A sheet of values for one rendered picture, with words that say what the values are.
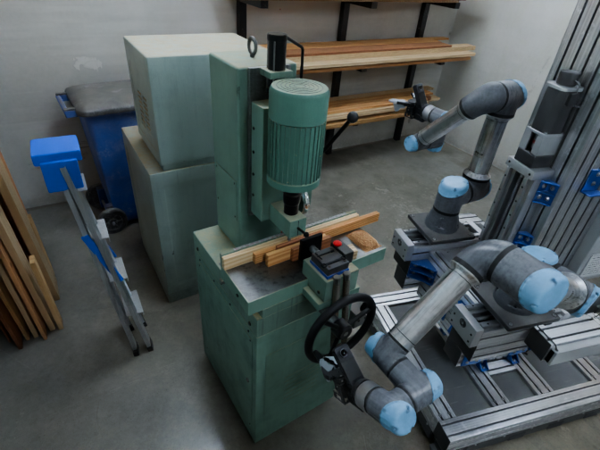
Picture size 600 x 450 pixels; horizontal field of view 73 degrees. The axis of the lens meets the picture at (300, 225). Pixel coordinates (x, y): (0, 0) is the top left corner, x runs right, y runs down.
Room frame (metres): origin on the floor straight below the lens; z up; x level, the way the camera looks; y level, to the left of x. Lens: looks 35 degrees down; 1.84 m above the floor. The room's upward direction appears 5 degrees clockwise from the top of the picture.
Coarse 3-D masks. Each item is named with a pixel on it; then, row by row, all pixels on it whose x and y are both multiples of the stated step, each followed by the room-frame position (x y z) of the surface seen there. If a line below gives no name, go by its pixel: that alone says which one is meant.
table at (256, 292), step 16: (368, 256) 1.20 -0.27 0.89; (224, 272) 1.04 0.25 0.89; (240, 272) 1.04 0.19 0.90; (256, 272) 1.05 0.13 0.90; (272, 272) 1.05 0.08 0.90; (288, 272) 1.06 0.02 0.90; (240, 288) 0.96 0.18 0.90; (256, 288) 0.97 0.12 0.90; (272, 288) 0.97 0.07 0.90; (288, 288) 0.99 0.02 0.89; (304, 288) 1.02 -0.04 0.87; (240, 304) 0.94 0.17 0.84; (256, 304) 0.92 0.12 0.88; (272, 304) 0.96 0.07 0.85; (320, 304) 0.95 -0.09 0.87
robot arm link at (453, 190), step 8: (448, 176) 1.62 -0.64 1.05; (456, 176) 1.62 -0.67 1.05; (440, 184) 1.58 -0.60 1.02; (448, 184) 1.56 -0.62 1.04; (456, 184) 1.56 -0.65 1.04; (464, 184) 1.56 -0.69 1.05; (440, 192) 1.56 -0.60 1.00; (448, 192) 1.53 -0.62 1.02; (456, 192) 1.52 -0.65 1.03; (464, 192) 1.53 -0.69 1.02; (472, 192) 1.57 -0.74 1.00; (440, 200) 1.55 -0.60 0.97; (448, 200) 1.52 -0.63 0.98; (456, 200) 1.52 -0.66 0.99; (464, 200) 1.54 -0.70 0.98; (440, 208) 1.54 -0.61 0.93; (448, 208) 1.52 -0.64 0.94; (456, 208) 1.52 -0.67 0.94
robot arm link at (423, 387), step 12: (408, 360) 0.69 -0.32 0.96; (396, 372) 0.65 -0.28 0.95; (408, 372) 0.65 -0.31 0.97; (420, 372) 0.65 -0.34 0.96; (432, 372) 0.65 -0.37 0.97; (396, 384) 0.63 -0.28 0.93; (408, 384) 0.62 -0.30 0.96; (420, 384) 0.62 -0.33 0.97; (432, 384) 0.62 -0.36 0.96; (420, 396) 0.59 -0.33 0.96; (432, 396) 0.60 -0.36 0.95; (420, 408) 0.57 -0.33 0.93
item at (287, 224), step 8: (272, 208) 1.21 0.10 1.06; (280, 208) 1.20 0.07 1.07; (272, 216) 1.21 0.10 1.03; (280, 216) 1.17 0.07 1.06; (288, 216) 1.16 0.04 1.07; (296, 216) 1.16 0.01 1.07; (304, 216) 1.17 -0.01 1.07; (280, 224) 1.17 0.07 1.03; (288, 224) 1.13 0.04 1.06; (296, 224) 1.14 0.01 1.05; (304, 224) 1.16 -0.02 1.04; (288, 232) 1.13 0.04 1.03; (296, 232) 1.14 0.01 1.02
